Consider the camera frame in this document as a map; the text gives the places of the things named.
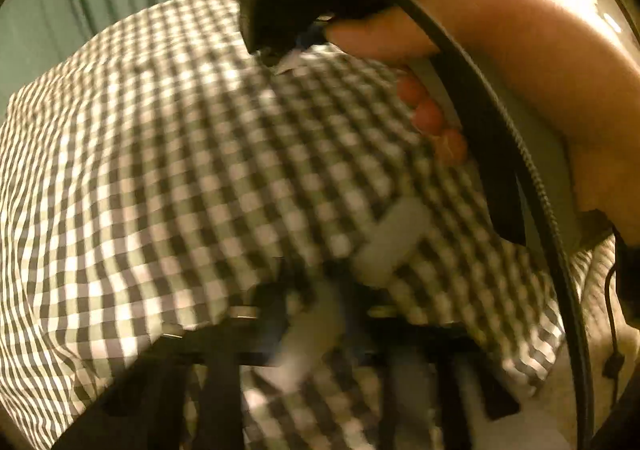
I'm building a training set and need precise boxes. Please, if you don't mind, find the person's right forearm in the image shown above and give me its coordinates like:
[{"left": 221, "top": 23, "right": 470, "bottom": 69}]
[{"left": 575, "top": 14, "right": 640, "bottom": 251}]

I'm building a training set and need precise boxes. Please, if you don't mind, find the checked cloth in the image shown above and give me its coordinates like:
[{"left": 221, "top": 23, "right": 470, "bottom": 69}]
[{"left": 0, "top": 0, "right": 576, "bottom": 450}]

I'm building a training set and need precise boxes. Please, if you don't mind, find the person's right hand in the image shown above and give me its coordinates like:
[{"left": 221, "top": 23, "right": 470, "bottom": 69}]
[{"left": 325, "top": 0, "right": 592, "bottom": 211}]

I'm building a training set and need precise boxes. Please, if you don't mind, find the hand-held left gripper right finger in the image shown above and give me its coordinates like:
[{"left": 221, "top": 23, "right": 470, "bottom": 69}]
[{"left": 345, "top": 280, "right": 522, "bottom": 450}]

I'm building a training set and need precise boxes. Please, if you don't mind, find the thin black cord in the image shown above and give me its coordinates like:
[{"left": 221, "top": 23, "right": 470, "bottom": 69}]
[{"left": 602, "top": 269, "right": 625, "bottom": 382}]

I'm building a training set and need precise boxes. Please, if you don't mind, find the white plastic tube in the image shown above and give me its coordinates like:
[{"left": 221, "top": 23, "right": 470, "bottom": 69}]
[
  {"left": 352, "top": 197, "right": 434, "bottom": 289},
  {"left": 272, "top": 280, "right": 352, "bottom": 382}
]

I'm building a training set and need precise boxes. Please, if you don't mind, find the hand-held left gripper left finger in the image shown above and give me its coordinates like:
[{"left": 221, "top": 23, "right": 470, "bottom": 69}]
[{"left": 50, "top": 280, "right": 292, "bottom": 450}]

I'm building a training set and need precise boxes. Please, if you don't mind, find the black braided cable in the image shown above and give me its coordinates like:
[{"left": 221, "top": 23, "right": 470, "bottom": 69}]
[{"left": 390, "top": 0, "right": 599, "bottom": 450}]

